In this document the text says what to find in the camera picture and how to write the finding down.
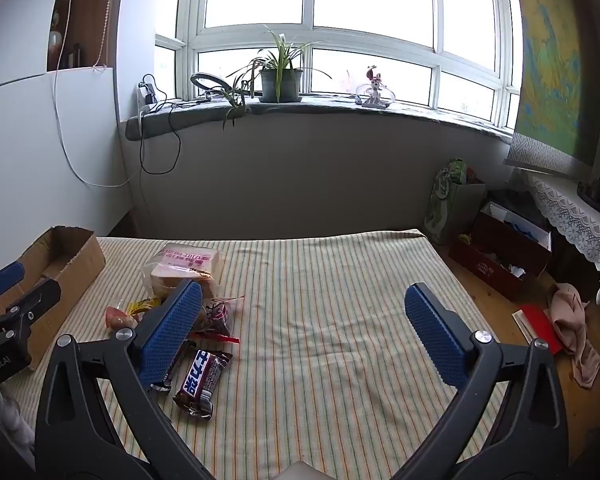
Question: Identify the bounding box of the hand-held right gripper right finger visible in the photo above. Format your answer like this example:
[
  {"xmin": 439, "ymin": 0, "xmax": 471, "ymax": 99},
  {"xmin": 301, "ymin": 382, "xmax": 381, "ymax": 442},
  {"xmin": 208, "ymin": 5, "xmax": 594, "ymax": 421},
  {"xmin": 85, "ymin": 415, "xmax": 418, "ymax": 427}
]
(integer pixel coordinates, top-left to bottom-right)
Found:
[{"xmin": 395, "ymin": 282, "xmax": 571, "ymax": 480}]

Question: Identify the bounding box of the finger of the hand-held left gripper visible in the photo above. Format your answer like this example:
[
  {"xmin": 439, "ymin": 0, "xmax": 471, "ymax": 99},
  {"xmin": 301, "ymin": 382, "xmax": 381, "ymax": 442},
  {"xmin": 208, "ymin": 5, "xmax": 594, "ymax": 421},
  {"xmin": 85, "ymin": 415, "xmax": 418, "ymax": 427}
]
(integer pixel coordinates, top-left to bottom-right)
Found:
[
  {"xmin": 0, "ymin": 278, "xmax": 62, "ymax": 332},
  {"xmin": 0, "ymin": 260, "xmax": 26, "ymax": 302}
]

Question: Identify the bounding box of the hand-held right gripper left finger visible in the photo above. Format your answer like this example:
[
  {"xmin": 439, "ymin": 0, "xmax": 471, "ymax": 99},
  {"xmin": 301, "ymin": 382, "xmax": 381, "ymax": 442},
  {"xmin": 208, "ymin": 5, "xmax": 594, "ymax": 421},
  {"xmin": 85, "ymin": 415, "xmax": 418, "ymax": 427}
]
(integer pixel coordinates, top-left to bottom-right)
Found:
[{"xmin": 34, "ymin": 280, "xmax": 216, "ymax": 480}]

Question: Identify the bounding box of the brown chocolate bar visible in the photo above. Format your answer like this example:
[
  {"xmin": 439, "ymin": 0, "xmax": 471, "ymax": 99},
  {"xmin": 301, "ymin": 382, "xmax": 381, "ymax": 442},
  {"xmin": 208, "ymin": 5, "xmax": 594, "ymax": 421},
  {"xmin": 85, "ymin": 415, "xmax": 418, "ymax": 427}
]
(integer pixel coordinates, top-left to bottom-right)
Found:
[
  {"xmin": 173, "ymin": 349, "xmax": 234, "ymax": 421},
  {"xmin": 149, "ymin": 340, "xmax": 197, "ymax": 393}
]

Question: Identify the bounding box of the brown cardboard box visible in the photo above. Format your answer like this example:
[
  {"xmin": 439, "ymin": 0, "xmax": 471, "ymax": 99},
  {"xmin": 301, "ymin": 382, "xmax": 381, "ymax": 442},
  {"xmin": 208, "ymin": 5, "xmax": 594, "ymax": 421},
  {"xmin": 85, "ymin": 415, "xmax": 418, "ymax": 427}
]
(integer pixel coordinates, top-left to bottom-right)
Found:
[{"xmin": 0, "ymin": 226, "xmax": 107, "ymax": 371}]

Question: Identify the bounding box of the sliced bread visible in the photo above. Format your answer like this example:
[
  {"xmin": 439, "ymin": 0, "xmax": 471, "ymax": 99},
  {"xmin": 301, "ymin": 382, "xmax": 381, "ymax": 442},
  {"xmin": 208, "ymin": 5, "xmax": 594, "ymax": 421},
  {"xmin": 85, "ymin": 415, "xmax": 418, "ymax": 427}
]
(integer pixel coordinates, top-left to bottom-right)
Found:
[{"xmin": 140, "ymin": 241, "xmax": 226, "ymax": 301}]

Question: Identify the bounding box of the yellow candy packet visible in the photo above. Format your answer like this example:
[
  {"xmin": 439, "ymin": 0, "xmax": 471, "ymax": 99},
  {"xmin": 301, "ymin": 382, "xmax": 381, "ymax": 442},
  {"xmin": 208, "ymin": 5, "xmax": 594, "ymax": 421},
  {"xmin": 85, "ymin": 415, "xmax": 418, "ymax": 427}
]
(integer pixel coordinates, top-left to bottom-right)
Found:
[{"xmin": 125, "ymin": 297, "xmax": 163, "ymax": 313}]

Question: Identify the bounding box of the dark red candy bag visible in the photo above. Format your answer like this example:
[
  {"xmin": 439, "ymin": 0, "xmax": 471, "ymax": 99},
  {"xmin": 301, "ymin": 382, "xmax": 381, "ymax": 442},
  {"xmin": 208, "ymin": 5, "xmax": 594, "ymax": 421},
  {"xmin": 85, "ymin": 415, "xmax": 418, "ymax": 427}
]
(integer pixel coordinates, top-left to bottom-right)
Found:
[{"xmin": 195, "ymin": 296, "xmax": 246, "ymax": 343}]

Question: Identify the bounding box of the round candy in clear wrapper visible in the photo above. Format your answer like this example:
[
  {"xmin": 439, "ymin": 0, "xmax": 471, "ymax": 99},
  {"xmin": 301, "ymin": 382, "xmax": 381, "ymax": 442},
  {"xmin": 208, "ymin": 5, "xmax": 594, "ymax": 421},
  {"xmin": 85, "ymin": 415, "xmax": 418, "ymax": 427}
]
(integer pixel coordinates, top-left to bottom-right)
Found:
[{"xmin": 105, "ymin": 305, "xmax": 141, "ymax": 331}]

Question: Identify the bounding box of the white cloth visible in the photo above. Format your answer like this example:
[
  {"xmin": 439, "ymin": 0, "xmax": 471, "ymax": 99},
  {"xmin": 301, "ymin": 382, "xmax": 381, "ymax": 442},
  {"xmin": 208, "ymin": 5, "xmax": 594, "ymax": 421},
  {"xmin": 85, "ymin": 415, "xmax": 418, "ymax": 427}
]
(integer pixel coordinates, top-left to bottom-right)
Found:
[{"xmin": 0, "ymin": 395, "xmax": 36, "ymax": 466}]

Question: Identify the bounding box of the red open box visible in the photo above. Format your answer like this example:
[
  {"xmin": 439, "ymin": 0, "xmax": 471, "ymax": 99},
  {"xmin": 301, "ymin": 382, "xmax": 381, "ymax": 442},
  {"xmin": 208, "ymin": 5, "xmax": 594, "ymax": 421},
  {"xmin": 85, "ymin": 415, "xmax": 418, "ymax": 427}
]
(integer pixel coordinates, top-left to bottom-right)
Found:
[{"xmin": 447, "ymin": 200, "xmax": 553, "ymax": 303}]

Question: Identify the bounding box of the red booklet on floor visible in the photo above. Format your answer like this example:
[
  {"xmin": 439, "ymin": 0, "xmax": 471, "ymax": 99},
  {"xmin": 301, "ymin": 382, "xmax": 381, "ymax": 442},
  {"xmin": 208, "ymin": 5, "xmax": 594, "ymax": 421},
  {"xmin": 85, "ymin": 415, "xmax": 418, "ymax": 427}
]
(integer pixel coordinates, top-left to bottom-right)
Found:
[{"xmin": 512, "ymin": 304, "xmax": 563, "ymax": 356}]

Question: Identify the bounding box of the striped bed sheet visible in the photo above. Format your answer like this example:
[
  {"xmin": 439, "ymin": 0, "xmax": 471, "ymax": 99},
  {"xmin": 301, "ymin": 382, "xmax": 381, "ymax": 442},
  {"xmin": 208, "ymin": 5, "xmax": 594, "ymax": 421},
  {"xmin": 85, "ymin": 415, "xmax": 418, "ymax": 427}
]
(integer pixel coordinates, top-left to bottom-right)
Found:
[{"xmin": 0, "ymin": 230, "xmax": 511, "ymax": 480}]

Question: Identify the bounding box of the green snack bag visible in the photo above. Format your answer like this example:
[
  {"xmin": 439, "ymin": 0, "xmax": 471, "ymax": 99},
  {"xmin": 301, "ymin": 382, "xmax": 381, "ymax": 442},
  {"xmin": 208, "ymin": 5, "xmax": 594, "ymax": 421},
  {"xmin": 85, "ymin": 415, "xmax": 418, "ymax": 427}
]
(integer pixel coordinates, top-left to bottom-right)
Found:
[{"xmin": 424, "ymin": 157, "xmax": 487, "ymax": 246}]

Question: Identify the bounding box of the beige cloth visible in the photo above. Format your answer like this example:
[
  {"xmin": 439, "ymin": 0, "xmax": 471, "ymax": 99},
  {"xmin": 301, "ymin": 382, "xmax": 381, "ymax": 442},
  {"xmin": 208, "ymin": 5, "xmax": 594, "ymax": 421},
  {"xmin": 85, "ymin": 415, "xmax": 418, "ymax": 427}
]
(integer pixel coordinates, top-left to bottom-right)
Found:
[{"xmin": 547, "ymin": 282, "xmax": 600, "ymax": 388}]

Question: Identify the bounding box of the white lace tablecloth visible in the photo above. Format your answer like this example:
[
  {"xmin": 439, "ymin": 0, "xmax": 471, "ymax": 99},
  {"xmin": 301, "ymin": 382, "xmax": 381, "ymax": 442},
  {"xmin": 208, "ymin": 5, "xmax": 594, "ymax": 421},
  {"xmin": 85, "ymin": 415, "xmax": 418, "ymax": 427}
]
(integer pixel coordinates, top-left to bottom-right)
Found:
[{"xmin": 520, "ymin": 167, "xmax": 600, "ymax": 306}]

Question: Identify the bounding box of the dark ornament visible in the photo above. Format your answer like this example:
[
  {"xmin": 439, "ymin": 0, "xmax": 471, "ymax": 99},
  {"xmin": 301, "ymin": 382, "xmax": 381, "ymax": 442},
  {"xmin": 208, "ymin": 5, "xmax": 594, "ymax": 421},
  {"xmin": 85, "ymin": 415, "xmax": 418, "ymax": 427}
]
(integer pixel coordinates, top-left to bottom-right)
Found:
[{"xmin": 577, "ymin": 177, "xmax": 600, "ymax": 211}]

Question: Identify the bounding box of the grey window sill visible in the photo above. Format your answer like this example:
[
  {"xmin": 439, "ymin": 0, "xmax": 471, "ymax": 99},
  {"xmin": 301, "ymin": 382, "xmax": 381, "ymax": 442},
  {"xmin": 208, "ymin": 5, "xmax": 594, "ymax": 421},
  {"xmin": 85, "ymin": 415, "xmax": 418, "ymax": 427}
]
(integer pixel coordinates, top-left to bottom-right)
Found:
[{"xmin": 125, "ymin": 97, "xmax": 518, "ymax": 143}]

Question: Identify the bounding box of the small white figurine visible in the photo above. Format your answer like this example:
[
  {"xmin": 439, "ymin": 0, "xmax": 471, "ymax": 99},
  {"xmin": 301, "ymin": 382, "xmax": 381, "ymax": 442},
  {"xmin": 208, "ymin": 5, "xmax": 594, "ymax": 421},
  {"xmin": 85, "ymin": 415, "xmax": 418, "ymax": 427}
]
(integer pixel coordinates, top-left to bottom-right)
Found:
[{"xmin": 357, "ymin": 65, "xmax": 396, "ymax": 108}]

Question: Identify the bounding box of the potted spider plant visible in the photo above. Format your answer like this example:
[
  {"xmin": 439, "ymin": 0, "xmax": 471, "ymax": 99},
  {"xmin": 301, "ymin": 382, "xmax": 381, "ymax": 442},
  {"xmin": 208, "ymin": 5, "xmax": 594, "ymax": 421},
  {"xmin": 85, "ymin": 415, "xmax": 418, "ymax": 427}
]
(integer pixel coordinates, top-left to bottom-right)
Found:
[{"xmin": 222, "ymin": 25, "xmax": 331, "ymax": 131}]

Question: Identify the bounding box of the wooden shelf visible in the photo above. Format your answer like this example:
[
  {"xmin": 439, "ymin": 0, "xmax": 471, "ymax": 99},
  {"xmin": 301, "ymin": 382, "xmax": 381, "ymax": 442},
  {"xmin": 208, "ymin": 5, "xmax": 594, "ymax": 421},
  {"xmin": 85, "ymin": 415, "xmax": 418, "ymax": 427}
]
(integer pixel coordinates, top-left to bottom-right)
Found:
[{"xmin": 47, "ymin": 0, "xmax": 131, "ymax": 72}]

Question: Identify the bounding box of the black cable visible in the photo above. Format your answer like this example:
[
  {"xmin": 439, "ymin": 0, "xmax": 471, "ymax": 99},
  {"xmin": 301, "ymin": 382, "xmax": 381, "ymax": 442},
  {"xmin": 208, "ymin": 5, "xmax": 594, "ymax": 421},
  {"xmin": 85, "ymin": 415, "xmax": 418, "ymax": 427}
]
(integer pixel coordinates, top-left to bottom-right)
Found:
[{"xmin": 139, "ymin": 100, "xmax": 201, "ymax": 175}]

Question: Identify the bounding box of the white cable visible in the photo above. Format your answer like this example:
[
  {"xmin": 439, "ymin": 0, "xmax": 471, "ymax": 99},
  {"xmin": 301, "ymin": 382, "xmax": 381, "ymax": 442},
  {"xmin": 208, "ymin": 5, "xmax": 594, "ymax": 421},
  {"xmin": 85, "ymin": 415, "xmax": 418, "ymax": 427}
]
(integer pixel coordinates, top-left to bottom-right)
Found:
[{"xmin": 54, "ymin": 0, "xmax": 143, "ymax": 188}]

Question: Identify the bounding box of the black ring light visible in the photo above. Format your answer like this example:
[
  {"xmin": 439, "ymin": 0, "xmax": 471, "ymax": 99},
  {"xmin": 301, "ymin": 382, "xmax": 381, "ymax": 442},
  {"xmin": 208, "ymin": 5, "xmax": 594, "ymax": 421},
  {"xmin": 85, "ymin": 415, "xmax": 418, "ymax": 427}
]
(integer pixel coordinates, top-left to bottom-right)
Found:
[{"xmin": 190, "ymin": 72, "xmax": 241, "ymax": 103}]

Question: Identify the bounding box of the wall map poster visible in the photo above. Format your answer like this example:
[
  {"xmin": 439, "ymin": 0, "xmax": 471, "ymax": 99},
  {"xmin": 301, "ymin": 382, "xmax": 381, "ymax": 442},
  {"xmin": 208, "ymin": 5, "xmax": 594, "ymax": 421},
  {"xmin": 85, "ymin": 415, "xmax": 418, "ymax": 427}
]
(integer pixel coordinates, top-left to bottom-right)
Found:
[{"xmin": 502, "ymin": 0, "xmax": 600, "ymax": 178}]

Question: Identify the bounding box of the white window frame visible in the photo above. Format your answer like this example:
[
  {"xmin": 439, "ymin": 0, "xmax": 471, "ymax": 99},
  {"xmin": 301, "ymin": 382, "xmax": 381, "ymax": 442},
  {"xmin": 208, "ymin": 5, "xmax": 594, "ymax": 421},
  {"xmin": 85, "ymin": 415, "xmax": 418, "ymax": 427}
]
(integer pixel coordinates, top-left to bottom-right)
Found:
[{"xmin": 155, "ymin": 0, "xmax": 523, "ymax": 131}]

